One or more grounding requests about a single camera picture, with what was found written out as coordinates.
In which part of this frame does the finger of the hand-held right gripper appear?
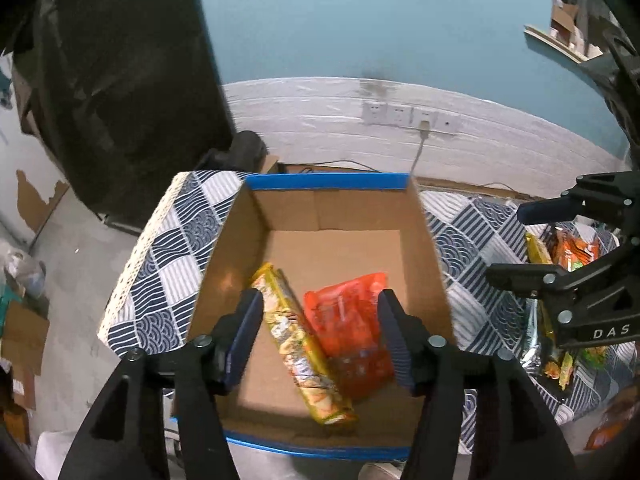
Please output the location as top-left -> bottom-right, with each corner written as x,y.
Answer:
486,240 -> 640,322
517,170 -> 640,236

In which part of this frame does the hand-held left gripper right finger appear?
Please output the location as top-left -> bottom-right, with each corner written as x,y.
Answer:
376,287 -> 583,480

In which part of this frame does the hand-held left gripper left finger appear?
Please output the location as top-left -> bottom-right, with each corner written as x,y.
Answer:
57,287 -> 266,480

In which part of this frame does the long yellow snack packet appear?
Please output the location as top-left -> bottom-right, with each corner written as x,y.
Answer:
250,262 -> 358,426

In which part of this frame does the orange-red snack packet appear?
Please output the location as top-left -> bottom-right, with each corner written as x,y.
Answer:
303,272 -> 396,401

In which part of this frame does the pile of mixed snack packets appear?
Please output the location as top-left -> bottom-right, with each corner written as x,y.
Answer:
522,225 -> 640,396

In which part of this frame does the orange snack packet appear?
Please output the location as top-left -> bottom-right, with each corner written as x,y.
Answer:
584,395 -> 640,452

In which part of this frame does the cardboard box with blue outside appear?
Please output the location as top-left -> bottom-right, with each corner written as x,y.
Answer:
187,172 -> 468,463

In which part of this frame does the blue white patterned cloth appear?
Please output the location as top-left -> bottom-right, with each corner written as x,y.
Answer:
97,170 -> 640,453

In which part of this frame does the black bag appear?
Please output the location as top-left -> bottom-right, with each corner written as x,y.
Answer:
197,131 -> 268,173

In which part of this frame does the flat cardboard piece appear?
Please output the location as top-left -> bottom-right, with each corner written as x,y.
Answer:
0,300 -> 51,376

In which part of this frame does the clear plastic bag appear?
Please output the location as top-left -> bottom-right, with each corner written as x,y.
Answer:
4,250 -> 47,302

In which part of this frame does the black plastic sheet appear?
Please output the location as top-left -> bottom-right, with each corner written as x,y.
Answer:
12,0 -> 236,233

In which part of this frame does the white plug with cable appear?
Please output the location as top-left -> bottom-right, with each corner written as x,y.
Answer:
410,121 -> 431,178

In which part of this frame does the wooden wall shelf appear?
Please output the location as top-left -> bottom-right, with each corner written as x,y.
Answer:
524,24 -> 607,64

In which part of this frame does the black floor cable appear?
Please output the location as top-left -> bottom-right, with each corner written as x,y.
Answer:
287,160 -> 383,175

